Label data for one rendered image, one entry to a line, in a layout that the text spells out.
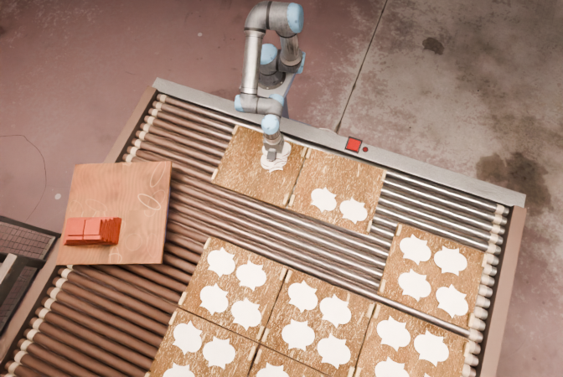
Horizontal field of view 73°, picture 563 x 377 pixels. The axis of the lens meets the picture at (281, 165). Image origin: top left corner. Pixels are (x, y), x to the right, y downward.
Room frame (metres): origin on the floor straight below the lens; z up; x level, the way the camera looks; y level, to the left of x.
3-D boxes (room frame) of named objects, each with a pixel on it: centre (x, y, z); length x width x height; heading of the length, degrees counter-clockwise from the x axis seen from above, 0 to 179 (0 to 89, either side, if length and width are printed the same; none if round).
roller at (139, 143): (0.52, -0.04, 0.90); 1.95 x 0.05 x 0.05; 58
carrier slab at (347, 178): (0.52, -0.25, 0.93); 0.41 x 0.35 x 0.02; 59
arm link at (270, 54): (1.29, -0.05, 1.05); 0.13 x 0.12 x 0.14; 69
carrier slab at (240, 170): (0.73, 0.11, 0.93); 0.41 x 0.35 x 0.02; 58
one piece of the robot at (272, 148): (0.75, 0.02, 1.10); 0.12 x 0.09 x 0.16; 156
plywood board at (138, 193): (0.61, 0.83, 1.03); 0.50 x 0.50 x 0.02; 80
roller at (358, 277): (0.30, 0.09, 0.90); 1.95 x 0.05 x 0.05; 58
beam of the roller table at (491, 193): (0.83, -0.24, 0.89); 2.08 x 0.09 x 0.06; 58
